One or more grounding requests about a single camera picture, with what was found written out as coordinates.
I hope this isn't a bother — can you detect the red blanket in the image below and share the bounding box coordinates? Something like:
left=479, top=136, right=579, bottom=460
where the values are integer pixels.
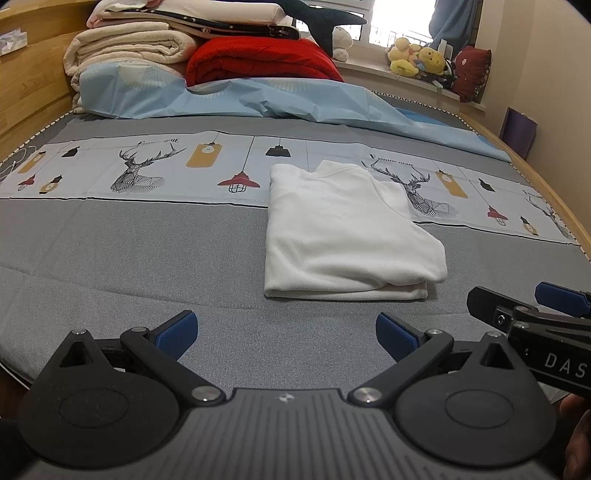
left=185, top=38, right=346, bottom=88

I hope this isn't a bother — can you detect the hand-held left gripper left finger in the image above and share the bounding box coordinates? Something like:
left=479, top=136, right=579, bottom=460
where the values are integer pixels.
left=39, top=310, right=227, bottom=407

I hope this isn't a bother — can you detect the cream folded blanket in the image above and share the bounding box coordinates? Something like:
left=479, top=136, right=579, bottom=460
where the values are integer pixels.
left=63, top=28, right=200, bottom=77

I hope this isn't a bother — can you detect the dark shark plush toy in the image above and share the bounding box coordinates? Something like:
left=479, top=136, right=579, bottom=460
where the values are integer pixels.
left=277, top=0, right=368, bottom=56

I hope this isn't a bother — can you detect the clear plastic packet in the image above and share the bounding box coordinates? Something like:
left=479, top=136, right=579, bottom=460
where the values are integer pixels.
left=0, top=28, right=29, bottom=55

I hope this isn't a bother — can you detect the yellow bear plush toy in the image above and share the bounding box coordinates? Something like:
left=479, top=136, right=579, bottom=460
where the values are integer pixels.
left=413, top=46, right=448, bottom=81

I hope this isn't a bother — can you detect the dark red cushion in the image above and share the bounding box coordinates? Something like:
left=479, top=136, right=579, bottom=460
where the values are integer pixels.
left=450, top=45, right=492, bottom=103

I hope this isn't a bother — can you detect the white plush toy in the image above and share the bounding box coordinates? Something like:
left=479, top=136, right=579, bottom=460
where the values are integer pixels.
left=330, top=27, right=354, bottom=62

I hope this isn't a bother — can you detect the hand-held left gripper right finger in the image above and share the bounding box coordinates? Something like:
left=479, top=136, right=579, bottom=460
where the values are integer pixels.
left=347, top=312, right=536, bottom=407

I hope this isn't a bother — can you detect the window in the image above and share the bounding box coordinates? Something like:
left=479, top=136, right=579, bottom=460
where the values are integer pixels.
left=300, top=0, right=439, bottom=51

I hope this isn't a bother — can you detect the white shirt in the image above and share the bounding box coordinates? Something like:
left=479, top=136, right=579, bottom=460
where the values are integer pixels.
left=263, top=160, right=448, bottom=301

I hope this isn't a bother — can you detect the blue curtain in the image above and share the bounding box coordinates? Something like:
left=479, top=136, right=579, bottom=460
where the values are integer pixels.
left=428, top=0, right=485, bottom=54

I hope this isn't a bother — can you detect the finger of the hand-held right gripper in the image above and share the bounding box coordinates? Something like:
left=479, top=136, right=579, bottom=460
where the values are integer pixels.
left=466, top=286, right=541, bottom=331
left=534, top=282, right=591, bottom=319

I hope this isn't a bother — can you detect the white folded quilt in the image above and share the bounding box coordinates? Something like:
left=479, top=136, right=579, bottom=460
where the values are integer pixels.
left=88, top=0, right=287, bottom=24

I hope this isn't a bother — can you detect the light blue quilt cover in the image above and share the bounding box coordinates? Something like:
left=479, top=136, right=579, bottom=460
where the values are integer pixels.
left=74, top=62, right=513, bottom=162

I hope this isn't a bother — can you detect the grey deer print bed sheet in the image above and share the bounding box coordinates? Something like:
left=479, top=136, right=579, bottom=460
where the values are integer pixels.
left=0, top=111, right=591, bottom=388

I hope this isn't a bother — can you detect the purple bag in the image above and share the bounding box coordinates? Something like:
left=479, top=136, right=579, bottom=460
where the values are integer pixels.
left=499, top=107, right=539, bottom=160

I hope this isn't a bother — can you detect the pale yellow plush toy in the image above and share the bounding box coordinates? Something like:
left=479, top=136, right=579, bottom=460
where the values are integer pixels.
left=387, top=37, right=419, bottom=75

